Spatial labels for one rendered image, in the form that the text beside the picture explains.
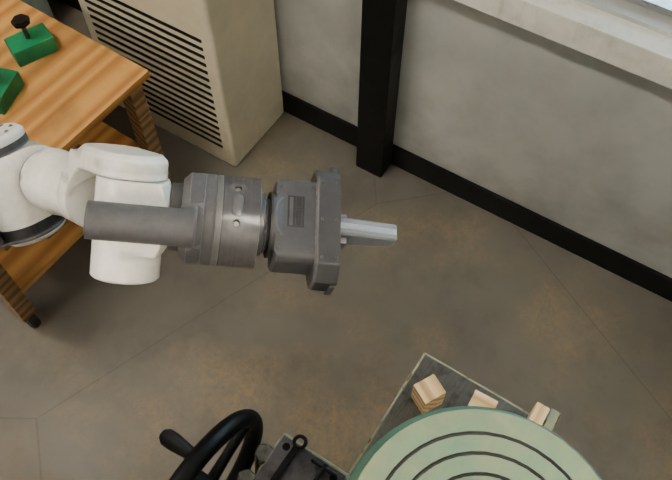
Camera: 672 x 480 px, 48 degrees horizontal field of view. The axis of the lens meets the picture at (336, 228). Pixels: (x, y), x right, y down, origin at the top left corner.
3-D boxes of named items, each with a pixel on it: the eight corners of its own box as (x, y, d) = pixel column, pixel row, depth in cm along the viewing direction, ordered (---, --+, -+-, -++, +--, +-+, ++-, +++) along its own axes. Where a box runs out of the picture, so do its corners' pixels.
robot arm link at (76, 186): (173, 252, 71) (114, 224, 81) (181, 158, 70) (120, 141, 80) (108, 255, 67) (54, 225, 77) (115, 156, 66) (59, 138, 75)
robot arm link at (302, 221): (326, 193, 82) (215, 182, 79) (345, 153, 73) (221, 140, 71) (324, 305, 77) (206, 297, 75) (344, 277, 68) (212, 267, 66)
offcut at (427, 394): (410, 396, 110) (413, 384, 106) (430, 385, 111) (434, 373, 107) (422, 414, 108) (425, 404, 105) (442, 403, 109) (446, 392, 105)
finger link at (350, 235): (390, 241, 77) (331, 236, 76) (398, 230, 74) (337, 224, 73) (390, 255, 77) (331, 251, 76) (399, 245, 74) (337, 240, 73)
